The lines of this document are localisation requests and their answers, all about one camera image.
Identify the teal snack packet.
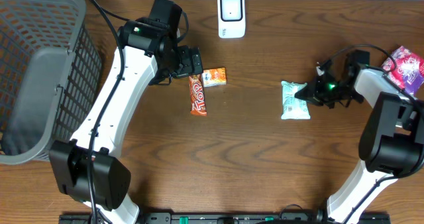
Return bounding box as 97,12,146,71
281,81,311,120

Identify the small orange snack packet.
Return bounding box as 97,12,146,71
202,68,227,87

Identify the orange Top chocolate bar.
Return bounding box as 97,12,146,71
189,75,207,116

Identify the purple red snack packet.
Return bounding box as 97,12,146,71
382,46,423,95

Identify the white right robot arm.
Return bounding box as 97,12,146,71
294,44,423,223

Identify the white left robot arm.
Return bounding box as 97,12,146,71
49,18,203,223

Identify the white barcode scanner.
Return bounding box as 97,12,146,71
217,0,246,38

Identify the dark grey plastic basket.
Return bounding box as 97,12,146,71
1,0,102,165

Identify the black mounting rail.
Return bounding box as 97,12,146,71
58,212,392,224

